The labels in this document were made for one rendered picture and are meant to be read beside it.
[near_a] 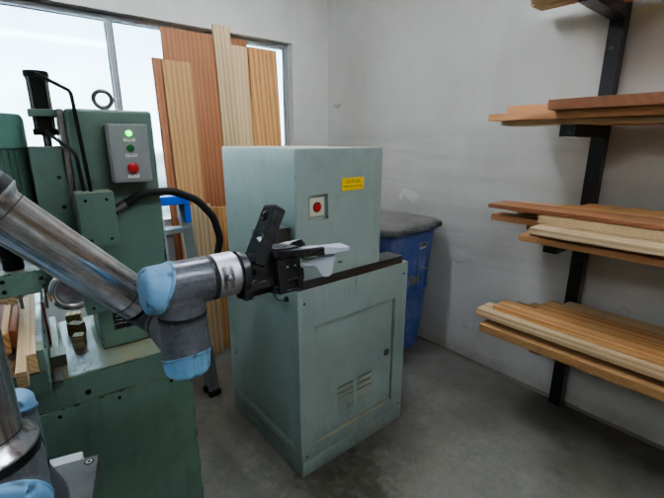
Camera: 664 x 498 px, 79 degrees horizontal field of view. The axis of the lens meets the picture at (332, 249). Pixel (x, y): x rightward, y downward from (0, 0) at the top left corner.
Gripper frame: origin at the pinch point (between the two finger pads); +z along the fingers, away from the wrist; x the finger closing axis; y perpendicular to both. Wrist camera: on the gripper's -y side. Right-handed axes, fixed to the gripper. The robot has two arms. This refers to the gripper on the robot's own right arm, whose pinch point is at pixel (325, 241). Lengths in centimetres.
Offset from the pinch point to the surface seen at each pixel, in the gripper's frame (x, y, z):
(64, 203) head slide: -74, -13, -36
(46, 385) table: -53, 31, -49
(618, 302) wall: -1, 58, 177
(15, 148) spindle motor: -73, -28, -45
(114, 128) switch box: -61, -31, -23
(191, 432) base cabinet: -69, 68, -13
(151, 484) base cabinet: -71, 81, -27
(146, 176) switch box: -62, -18, -16
